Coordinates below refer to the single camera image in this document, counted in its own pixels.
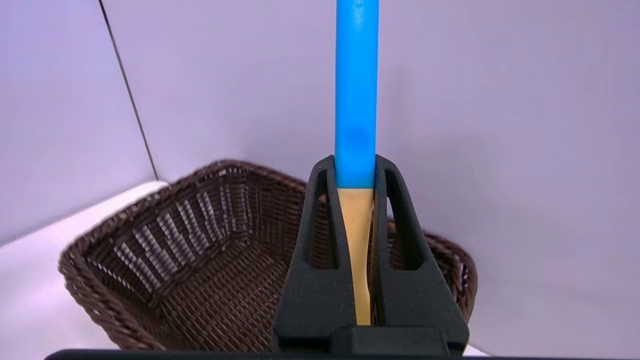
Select blue handled yellow spoon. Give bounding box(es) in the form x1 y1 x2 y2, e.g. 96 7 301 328
334 0 380 327

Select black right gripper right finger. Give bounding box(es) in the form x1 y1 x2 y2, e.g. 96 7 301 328
370 155 470 353

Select dark brown wicker basket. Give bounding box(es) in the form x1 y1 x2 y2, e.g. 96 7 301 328
58 160 478 351

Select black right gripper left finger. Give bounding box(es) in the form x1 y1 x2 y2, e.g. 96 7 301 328
272 155 358 351

